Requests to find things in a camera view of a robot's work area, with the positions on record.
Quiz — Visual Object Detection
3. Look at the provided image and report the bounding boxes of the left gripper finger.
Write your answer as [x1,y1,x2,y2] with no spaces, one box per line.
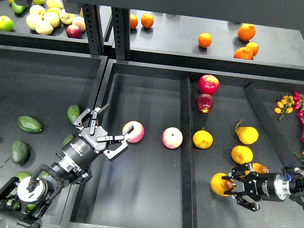
[96,125,134,162]
[73,104,110,136]

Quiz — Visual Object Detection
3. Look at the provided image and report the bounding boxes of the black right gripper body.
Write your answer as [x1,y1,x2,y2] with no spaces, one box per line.
[244,172,287,202]

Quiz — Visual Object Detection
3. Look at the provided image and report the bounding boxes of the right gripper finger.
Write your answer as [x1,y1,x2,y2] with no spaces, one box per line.
[229,191,260,212]
[221,163,258,183]

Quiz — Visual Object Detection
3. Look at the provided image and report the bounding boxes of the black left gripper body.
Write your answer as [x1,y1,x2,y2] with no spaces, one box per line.
[62,127,108,169]

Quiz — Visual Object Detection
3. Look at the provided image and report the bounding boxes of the yellow pear brown end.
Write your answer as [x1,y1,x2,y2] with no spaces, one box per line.
[210,173,236,197]

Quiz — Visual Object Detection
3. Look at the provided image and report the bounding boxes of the dark green avocado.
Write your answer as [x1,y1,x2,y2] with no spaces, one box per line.
[10,140,29,164]

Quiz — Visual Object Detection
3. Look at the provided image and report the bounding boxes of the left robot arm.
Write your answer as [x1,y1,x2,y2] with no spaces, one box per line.
[0,104,134,228]

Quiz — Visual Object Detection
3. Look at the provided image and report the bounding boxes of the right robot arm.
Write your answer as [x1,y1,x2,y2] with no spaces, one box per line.
[221,163,304,212]

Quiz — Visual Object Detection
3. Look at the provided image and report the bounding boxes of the avocado upper right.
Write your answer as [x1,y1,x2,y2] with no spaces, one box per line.
[67,105,81,124]

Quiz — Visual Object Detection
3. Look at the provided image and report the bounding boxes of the yellow pear middle right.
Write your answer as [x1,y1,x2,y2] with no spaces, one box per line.
[231,145,254,164]

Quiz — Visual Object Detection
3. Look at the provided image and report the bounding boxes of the yellow pear lower right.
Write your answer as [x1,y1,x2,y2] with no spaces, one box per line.
[244,162,269,176]

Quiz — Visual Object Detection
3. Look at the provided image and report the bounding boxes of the yellow pear with stem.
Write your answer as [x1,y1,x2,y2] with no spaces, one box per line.
[235,119,259,145]

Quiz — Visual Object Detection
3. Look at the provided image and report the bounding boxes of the yellow pear by divider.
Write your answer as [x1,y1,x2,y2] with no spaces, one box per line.
[192,128,213,149]

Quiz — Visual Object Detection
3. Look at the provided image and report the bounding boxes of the avocado far left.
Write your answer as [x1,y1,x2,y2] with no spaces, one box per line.
[18,116,43,133]

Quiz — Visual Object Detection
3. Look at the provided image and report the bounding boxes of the pink apple left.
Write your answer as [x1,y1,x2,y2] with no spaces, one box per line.
[122,121,144,143]

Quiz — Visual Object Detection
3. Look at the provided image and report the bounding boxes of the pink apple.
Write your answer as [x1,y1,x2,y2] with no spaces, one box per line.
[122,121,144,143]
[162,127,183,149]

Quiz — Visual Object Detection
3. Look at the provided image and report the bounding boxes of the black slanted divider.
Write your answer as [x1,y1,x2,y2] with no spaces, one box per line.
[244,84,304,168]

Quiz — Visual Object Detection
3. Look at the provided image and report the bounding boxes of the black bin divider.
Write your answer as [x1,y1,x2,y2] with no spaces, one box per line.
[180,76,197,228]

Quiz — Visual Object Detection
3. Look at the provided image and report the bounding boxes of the pink apple right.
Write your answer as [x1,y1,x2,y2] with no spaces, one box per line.
[162,127,183,149]

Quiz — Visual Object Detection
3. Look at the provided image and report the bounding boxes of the green mango bottom middle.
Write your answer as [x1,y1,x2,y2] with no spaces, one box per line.
[26,204,36,211]

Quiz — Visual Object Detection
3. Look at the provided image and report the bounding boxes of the dark red apple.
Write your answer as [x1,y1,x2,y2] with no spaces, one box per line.
[196,94,214,114]

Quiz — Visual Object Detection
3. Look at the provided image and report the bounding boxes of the orange cherry tomato bunch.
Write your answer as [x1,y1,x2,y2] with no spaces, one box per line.
[274,95,295,121]

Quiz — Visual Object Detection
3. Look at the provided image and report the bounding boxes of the green mango bottom left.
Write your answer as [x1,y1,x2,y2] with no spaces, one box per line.
[6,194,20,211]

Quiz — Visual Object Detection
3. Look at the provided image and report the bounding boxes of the red chili peppers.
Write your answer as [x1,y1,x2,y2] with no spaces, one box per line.
[294,92,304,143]

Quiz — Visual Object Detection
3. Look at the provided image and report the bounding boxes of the red apple on shelf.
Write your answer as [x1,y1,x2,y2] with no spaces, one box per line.
[66,24,82,39]

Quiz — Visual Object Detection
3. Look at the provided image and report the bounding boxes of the bright red apple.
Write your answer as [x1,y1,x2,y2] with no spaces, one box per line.
[198,75,219,95]

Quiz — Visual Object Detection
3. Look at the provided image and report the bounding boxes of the pale peach fruit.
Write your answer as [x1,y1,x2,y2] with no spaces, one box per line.
[72,16,86,32]

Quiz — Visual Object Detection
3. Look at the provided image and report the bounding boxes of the orange top left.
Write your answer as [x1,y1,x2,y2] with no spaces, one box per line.
[130,14,138,29]

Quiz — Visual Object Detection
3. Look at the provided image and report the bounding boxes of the orange front right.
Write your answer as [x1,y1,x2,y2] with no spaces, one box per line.
[233,47,253,60]

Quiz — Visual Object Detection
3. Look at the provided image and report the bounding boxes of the avocado by bin wall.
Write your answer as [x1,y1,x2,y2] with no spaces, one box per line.
[62,133,75,147]

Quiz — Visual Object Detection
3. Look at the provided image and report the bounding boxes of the black shelf post left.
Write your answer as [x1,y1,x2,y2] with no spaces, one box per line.
[82,4,104,56]

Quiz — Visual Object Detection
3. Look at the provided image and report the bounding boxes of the black shelf post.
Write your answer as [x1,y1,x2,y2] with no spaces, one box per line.
[111,7,131,61]
[82,4,104,56]

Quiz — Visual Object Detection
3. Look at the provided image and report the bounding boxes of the black shelf post right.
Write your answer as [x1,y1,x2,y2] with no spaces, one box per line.
[111,7,131,61]

